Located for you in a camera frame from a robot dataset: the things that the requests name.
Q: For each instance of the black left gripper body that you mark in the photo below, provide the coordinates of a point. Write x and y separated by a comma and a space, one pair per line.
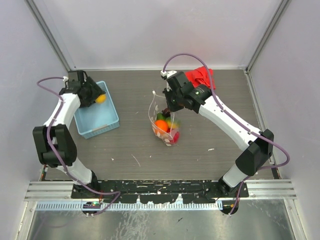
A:
92, 91

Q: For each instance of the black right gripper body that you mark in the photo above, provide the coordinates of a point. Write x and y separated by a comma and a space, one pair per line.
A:
173, 99

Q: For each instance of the yellow lemon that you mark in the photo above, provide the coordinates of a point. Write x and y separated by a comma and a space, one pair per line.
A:
101, 99

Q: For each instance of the green orange fruit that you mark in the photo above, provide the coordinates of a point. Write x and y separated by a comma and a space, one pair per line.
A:
161, 116

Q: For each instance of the clear dotted zip bag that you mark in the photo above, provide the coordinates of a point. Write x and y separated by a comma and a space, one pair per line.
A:
157, 104

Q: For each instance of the dark red apple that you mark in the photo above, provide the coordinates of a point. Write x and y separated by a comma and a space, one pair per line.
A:
166, 112

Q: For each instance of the yellow green mango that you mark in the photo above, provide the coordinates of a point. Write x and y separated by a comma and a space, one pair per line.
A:
172, 123

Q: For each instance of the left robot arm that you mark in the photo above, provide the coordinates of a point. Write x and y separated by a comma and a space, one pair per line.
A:
54, 144

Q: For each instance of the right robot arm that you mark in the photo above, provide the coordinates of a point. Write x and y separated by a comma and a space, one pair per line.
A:
255, 144

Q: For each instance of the red cloth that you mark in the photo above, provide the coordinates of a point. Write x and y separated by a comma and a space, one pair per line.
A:
198, 77

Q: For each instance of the light blue plastic basket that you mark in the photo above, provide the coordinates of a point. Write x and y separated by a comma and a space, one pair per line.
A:
99, 118

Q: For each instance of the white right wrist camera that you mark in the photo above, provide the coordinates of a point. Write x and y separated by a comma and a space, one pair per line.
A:
167, 74

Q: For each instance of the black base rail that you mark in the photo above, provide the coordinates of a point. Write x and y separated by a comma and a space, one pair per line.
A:
168, 191

